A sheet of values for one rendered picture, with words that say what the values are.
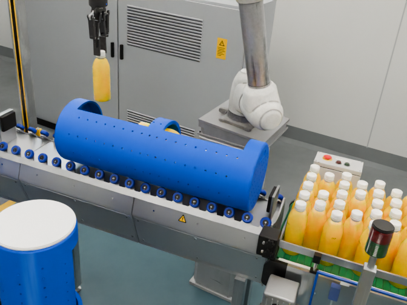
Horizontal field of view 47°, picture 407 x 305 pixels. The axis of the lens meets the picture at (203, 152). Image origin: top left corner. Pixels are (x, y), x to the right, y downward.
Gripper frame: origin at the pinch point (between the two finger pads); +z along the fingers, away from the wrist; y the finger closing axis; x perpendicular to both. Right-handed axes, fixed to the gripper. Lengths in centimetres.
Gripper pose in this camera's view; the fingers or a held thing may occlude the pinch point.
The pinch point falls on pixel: (100, 46)
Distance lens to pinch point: 205.0
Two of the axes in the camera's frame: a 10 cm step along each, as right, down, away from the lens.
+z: -0.7, 8.8, 4.7
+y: -3.7, 4.2, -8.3
